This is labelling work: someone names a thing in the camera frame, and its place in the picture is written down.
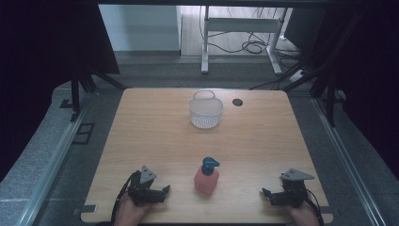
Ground person's left hand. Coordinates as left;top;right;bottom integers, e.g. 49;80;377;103
113;191;152;226

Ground dark curtain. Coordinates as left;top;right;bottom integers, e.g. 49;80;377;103
283;6;399;182
0;0;120;183

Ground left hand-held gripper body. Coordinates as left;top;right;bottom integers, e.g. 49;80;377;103
127;165;162;207

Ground person's right hand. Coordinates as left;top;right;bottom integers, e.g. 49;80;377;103
287;202;322;226

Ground pink bottle with blue pump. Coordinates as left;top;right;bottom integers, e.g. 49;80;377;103
193;156;221;195

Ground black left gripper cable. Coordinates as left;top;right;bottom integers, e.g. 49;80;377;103
110;171;140;226

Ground white plastic mesh basket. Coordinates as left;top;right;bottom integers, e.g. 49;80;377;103
188;89;225;130

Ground white metal desk frame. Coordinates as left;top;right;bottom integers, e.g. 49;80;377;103
199;5;289;76

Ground black square floor frame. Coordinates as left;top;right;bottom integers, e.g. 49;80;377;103
72;122;96;146

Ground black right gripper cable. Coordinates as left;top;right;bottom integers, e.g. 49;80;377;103
304;187;326;226

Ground black cables on floor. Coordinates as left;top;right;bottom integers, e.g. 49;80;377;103
206;6;304;90

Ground aluminium rail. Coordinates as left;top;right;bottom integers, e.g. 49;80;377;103
17;93;95;226
310;97;385;226

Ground black metal stand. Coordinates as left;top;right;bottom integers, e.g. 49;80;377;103
69;70;128;122
281;12;361;128

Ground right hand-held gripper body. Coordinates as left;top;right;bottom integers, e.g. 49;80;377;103
275;168;316;209

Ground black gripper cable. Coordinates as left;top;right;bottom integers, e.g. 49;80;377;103
304;187;326;226
110;171;140;226

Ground white cabinet panel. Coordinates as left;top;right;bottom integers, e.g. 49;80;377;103
98;4;183;53

